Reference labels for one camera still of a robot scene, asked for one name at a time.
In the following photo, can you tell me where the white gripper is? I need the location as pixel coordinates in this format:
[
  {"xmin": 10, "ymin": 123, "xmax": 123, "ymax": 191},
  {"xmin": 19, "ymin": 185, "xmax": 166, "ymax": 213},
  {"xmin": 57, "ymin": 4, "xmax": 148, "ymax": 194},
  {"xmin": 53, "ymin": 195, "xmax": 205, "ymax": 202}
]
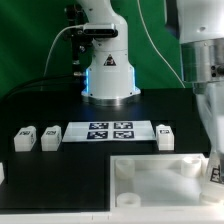
[{"xmin": 196, "ymin": 82, "xmax": 224, "ymax": 157}]

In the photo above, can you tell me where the white square tabletop part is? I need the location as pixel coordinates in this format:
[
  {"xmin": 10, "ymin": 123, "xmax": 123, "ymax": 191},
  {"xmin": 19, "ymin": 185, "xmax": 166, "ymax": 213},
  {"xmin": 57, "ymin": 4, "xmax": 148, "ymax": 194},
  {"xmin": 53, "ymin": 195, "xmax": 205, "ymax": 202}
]
[{"xmin": 110, "ymin": 154, "xmax": 224, "ymax": 209}]

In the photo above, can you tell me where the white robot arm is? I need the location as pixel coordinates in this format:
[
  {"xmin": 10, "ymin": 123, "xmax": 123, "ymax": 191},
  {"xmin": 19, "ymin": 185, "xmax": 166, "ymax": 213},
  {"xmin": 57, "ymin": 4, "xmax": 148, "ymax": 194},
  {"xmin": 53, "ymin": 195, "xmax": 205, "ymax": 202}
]
[{"xmin": 77, "ymin": 0, "xmax": 224, "ymax": 157}]

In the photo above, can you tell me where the sheet with four tags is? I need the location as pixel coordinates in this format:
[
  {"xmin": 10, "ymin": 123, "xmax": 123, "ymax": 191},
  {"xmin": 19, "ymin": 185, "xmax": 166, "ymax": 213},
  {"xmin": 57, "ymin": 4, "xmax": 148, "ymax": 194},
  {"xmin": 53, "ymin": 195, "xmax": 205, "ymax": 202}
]
[{"xmin": 63, "ymin": 121, "xmax": 155, "ymax": 143}]

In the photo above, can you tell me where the white block left edge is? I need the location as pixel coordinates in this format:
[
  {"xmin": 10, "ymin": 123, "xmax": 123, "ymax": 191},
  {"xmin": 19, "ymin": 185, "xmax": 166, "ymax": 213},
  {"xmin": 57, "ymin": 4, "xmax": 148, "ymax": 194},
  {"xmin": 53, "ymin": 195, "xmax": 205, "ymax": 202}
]
[{"xmin": 0, "ymin": 163, "xmax": 5, "ymax": 185}]

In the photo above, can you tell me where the white cable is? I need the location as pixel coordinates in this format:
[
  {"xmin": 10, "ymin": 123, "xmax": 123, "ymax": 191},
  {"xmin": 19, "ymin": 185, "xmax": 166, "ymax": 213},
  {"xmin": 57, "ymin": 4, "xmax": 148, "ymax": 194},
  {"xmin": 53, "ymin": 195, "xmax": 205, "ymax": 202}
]
[{"xmin": 43, "ymin": 0, "xmax": 186, "ymax": 88}]

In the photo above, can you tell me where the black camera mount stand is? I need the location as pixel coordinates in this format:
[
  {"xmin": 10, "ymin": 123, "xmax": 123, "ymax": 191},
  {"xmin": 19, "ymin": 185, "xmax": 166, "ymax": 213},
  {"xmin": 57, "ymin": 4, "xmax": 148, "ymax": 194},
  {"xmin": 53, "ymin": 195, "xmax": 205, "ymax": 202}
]
[{"xmin": 64, "ymin": 4, "xmax": 92, "ymax": 77}]

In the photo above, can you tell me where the black cable bundle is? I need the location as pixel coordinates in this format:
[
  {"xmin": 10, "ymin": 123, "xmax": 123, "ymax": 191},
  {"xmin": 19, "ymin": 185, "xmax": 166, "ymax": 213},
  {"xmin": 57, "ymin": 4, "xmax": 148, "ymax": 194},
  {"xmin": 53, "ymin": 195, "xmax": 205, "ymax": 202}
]
[{"xmin": 0, "ymin": 75, "xmax": 84, "ymax": 104}]

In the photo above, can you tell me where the white front rail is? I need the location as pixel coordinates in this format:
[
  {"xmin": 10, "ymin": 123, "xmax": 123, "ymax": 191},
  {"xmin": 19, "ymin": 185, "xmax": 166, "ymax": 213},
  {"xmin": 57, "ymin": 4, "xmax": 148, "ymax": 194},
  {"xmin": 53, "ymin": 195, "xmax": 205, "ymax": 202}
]
[{"xmin": 0, "ymin": 211, "xmax": 224, "ymax": 224}]

